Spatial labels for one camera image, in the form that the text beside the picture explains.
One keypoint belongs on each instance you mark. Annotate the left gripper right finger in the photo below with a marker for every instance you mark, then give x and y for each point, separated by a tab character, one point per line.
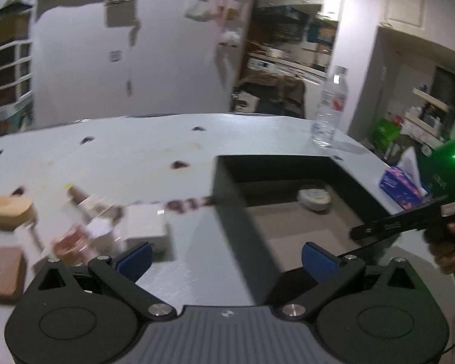
332	275

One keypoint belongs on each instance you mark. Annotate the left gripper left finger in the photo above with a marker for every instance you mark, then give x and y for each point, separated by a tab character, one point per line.
120	275

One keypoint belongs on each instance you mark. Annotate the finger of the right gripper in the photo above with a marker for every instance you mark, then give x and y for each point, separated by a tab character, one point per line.
419	217

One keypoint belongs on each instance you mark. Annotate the white power adapter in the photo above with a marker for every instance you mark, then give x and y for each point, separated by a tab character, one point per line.
145	223

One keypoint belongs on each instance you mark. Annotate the pink scissors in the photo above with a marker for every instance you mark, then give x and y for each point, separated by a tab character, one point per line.
98	236

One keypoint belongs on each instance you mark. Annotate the gel polish bottle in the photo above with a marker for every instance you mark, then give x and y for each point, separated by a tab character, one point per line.
85	200

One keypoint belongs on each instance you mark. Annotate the round cream tin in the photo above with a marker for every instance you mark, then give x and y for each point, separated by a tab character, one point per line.
314	199

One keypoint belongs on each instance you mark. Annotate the black storage box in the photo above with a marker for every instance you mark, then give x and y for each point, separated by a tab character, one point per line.
255	197

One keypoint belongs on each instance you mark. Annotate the oval wooden block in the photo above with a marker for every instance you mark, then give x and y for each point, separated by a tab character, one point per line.
16	210

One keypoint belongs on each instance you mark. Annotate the dark gloved hand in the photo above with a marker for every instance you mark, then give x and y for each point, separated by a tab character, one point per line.
442	247

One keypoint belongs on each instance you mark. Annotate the purple tissue box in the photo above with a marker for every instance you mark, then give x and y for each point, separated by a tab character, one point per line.
403	183

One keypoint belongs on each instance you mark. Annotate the clear water bottle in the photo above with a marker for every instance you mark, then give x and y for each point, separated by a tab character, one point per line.
330	108

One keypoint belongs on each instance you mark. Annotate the black drawer cabinet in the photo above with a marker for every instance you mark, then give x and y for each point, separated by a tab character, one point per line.
15	71

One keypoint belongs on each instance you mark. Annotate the white plush on wall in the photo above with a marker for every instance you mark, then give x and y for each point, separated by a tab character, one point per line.
230	39

